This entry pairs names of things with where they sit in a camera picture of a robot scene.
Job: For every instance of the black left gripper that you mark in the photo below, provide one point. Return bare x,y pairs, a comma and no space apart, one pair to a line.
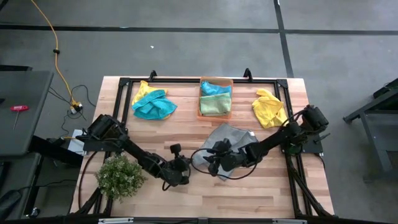
178,169

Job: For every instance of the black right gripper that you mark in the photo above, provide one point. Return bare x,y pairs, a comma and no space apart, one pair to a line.
233,160

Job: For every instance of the grey microfiber towel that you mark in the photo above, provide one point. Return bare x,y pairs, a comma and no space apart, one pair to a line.
227,133

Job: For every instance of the green microfiber towel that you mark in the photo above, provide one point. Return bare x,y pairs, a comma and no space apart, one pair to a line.
215,105

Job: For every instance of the light blue microfiber towel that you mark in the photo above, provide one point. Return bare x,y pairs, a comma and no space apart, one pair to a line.
214,88

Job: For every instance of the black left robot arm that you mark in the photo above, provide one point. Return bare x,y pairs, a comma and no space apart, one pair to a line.
136,152

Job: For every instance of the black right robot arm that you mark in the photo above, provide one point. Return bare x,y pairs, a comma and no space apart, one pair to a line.
280,137

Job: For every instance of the teal microfiber towel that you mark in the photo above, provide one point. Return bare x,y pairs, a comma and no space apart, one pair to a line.
154,107

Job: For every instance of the yellow microfiber towel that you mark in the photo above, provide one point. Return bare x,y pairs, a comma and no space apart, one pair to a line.
269,109
143,88

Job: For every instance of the artificial green plant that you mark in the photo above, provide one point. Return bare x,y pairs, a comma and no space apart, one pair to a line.
119,177

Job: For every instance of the white flat box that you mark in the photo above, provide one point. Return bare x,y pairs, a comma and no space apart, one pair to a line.
74,146

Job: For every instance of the black metal beam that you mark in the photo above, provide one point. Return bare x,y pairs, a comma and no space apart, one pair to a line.
53,151

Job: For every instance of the grey metal stand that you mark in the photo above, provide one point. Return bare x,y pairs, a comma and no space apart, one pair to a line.
373,124

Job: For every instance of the grey side table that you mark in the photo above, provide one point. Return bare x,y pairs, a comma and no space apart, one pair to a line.
21,109

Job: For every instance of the black aluminium frame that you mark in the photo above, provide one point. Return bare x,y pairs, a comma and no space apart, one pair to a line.
174,80

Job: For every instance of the silver metal bracket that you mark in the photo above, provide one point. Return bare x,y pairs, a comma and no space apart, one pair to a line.
115,220
289,221

